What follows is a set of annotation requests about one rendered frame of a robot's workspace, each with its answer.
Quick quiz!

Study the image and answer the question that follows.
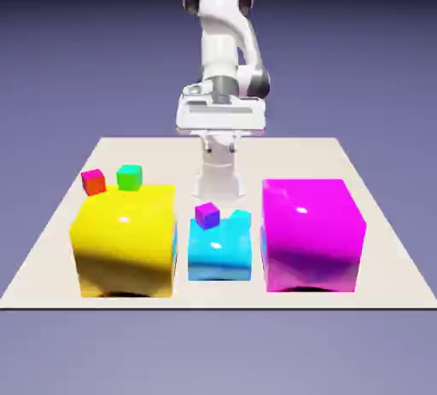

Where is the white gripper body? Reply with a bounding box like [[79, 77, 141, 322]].
[[175, 93, 267, 137]]

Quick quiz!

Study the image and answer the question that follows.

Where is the small purple cube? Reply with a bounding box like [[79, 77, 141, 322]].
[[194, 201, 221, 231]]

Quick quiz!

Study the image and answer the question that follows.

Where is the small cyan cube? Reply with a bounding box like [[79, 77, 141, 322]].
[[230, 208, 253, 229]]

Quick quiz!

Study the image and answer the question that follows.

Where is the small green cube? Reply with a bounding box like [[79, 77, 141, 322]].
[[115, 163, 143, 193]]

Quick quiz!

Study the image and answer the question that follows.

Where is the small red cube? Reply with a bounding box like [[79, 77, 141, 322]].
[[80, 168, 108, 197]]

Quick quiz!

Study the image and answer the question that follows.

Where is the large cyan box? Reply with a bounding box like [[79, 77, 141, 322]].
[[187, 214, 253, 282]]

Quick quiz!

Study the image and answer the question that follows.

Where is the large magenta box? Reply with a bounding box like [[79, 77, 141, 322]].
[[259, 177, 368, 293]]

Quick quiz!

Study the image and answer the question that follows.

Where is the large yellow box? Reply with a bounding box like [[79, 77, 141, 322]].
[[68, 183, 178, 299]]

